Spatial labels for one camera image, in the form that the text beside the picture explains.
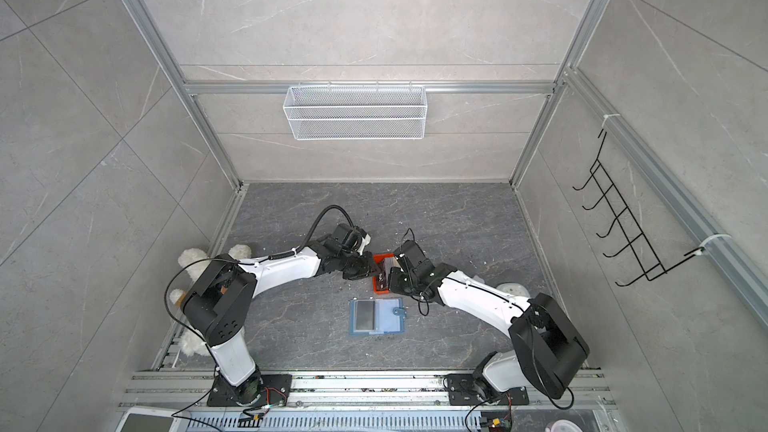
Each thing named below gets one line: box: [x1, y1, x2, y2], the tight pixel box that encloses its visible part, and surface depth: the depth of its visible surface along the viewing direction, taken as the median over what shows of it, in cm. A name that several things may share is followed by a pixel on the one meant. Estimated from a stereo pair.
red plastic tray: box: [372, 253, 395, 295], surface depth 92 cm
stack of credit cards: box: [376, 257, 396, 291], surface depth 92 cm
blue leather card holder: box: [349, 298, 407, 336], surface depth 87 cm
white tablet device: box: [116, 407, 190, 432], surface depth 67 cm
